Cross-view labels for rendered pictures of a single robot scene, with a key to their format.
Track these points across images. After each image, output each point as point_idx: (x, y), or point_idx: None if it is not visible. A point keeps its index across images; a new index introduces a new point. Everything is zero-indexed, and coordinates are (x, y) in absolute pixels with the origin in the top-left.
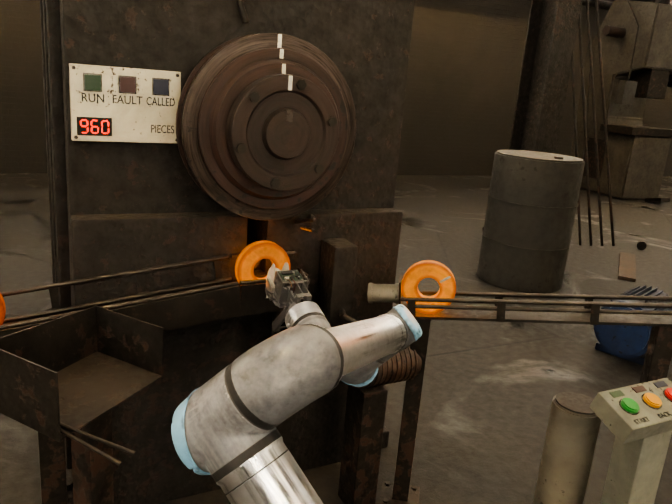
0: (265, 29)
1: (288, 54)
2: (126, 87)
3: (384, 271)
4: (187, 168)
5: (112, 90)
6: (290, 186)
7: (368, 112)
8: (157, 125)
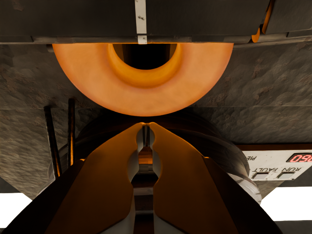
0: None
1: None
2: (262, 175)
3: None
4: (248, 165)
5: (273, 172)
6: None
7: (31, 168)
8: (248, 159)
